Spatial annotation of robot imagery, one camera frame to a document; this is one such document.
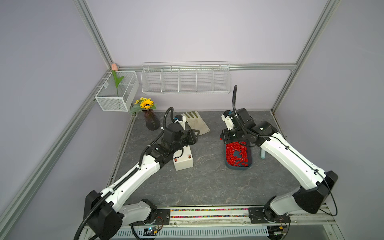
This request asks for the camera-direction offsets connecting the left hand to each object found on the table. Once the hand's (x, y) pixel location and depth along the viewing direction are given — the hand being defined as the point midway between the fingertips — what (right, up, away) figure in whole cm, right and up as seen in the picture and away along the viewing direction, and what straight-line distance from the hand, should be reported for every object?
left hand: (197, 133), depth 74 cm
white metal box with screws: (-7, -16, +8) cm, 19 cm away
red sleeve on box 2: (-12, -15, +8) cm, 21 cm away
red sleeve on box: (-4, -14, +9) cm, 17 cm away
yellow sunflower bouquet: (-34, +17, +17) cm, 41 cm away
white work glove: (0, +6, +38) cm, 39 cm away
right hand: (+12, -1, 0) cm, 12 cm away
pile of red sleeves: (+22, -11, +23) cm, 33 cm away
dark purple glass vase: (-34, +7, +37) cm, 51 cm away
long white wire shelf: (-8, +36, +24) cm, 44 cm away
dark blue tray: (+26, -16, +21) cm, 37 cm away
